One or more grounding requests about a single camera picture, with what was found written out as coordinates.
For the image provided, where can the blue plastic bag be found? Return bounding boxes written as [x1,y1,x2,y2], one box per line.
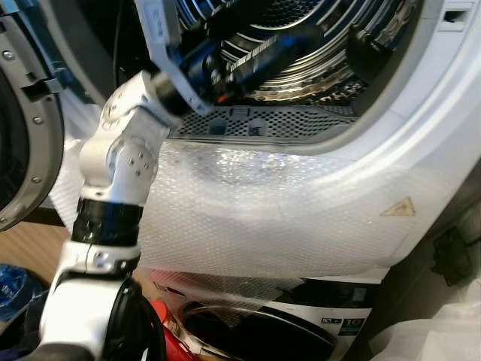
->
[0,263,47,324]

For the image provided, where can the red plastic container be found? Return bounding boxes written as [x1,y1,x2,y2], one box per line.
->
[149,299,202,361]

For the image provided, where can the white tumble dryer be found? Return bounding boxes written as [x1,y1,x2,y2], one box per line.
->
[38,0,481,281]

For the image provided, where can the clear bubble wrap sheet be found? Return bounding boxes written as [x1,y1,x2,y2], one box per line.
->
[53,105,452,309]

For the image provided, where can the black wall bracket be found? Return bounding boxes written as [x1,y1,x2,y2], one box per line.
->
[431,226,471,287]

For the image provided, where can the white washing machine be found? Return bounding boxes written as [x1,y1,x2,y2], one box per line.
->
[147,267,392,361]

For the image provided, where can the white crumpled cloth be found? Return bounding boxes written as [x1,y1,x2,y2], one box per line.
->
[368,282,481,361]

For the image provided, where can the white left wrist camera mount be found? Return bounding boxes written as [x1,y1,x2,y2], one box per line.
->
[135,0,216,116]

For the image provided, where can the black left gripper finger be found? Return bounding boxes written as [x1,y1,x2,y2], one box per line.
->
[239,36,325,85]
[233,26,322,68]

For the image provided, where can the grey round dryer door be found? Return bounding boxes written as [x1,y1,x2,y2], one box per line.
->
[0,15,66,232]

